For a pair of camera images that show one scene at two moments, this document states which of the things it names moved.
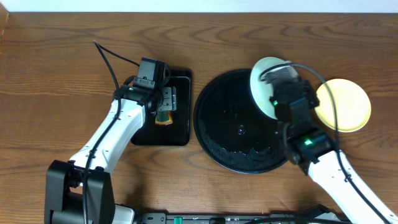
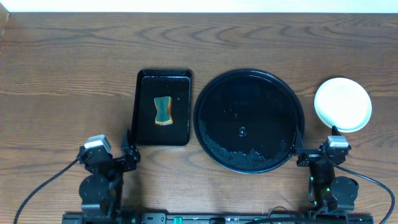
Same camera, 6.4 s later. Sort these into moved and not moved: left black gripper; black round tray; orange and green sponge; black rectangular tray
Moved: left black gripper
Not moved: black rectangular tray; orange and green sponge; black round tray
